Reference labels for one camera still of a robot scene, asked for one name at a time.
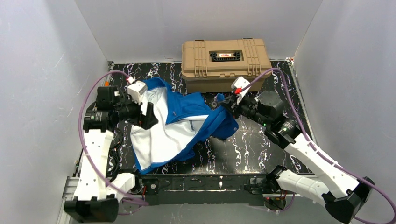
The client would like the blue zip jacket white lining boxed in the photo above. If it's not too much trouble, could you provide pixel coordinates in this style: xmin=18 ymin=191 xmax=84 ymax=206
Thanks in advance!
xmin=130 ymin=77 xmax=239 ymax=174

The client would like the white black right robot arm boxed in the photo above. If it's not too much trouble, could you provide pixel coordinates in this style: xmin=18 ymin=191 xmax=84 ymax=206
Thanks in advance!
xmin=216 ymin=91 xmax=373 ymax=224

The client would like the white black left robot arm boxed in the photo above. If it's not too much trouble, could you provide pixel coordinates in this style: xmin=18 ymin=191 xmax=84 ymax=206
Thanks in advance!
xmin=64 ymin=82 xmax=158 ymax=223

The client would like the tan plastic toolbox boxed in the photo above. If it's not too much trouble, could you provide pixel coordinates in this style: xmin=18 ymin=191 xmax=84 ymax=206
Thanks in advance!
xmin=182 ymin=38 xmax=272 ymax=93

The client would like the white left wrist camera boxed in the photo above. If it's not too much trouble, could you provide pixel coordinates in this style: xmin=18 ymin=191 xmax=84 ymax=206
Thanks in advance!
xmin=127 ymin=81 xmax=148 ymax=104

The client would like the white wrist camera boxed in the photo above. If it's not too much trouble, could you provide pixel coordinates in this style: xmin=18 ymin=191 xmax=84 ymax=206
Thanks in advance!
xmin=127 ymin=81 xmax=148 ymax=104
xmin=231 ymin=77 xmax=252 ymax=105

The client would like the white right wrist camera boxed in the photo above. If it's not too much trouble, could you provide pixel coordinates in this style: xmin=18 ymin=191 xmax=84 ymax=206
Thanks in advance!
xmin=231 ymin=77 xmax=252 ymax=105

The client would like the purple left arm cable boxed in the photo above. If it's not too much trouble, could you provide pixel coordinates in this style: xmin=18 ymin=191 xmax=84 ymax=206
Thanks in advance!
xmin=78 ymin=70 xmax=149 ymax=217

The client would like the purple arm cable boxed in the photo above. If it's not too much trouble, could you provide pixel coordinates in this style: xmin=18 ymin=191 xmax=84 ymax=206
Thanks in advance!
xmin=78 ymin=70 xmax=149 ymax=217
xmin=240 ymin=67 xmax=396 ymax=224

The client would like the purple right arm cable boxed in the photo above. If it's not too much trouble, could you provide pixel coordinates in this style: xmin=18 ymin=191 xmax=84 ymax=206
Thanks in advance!
xmin=240 ymin=67 xmax=396 ymax=224

